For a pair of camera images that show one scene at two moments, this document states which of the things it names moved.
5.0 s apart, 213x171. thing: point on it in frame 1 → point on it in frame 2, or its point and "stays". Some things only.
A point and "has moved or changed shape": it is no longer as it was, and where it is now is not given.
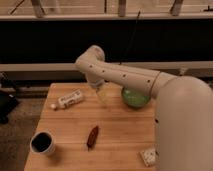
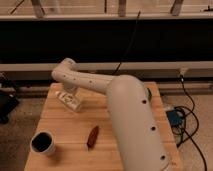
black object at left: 8,102 stays
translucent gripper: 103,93 → 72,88
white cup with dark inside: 42,142 stays
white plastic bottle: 64,101 has moved or changed shape
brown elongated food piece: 92,137 stays
